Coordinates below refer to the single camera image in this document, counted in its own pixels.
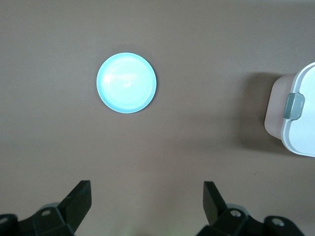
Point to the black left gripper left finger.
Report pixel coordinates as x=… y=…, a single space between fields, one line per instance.
x=73 y=206

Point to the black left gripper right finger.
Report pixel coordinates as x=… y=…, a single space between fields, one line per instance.
x=214 y=209

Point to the pink box with white lid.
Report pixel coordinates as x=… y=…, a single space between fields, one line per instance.
x=302 y=132

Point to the grey box latch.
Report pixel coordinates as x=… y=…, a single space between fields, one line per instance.
x=294 y=105

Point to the light blue round plate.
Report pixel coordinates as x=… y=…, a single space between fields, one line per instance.
x=126 y=83

